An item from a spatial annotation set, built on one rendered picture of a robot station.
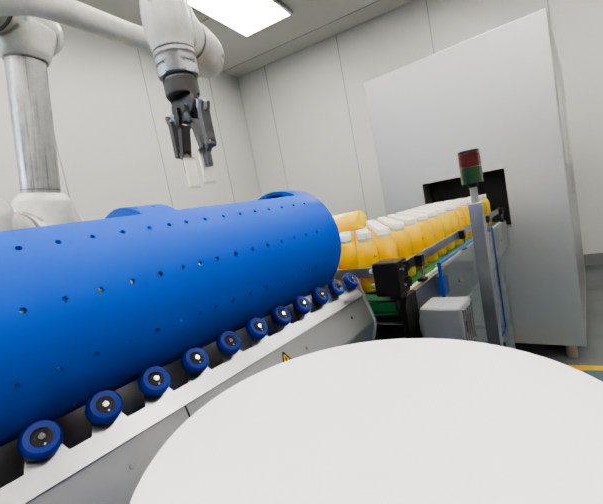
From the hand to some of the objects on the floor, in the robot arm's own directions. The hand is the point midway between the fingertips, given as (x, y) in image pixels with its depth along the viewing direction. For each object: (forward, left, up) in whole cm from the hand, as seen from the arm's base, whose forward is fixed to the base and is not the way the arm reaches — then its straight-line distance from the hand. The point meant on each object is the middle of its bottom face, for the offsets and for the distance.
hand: (199, 171), depth 85 cm
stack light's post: (+67, +61, -123) cm, 153 cm away
